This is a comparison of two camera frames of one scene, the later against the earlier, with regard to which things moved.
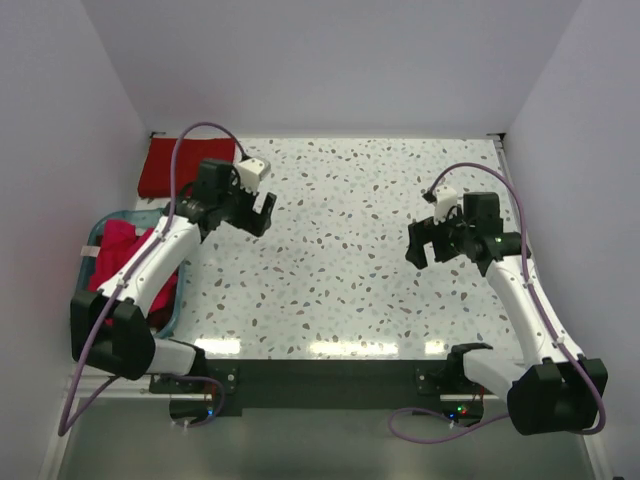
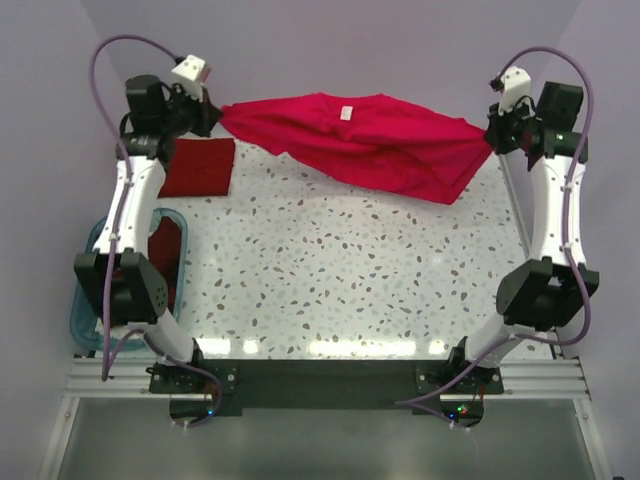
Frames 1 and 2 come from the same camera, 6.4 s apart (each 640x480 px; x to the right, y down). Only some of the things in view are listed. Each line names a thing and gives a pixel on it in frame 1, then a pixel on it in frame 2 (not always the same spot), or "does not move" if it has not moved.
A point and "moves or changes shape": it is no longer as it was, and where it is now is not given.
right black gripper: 426,231 → 496,122
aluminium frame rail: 120,387 does not move
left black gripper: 257,224 → 209,115
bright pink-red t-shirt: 117,239 moves or changes shape
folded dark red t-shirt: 156,176 does not move
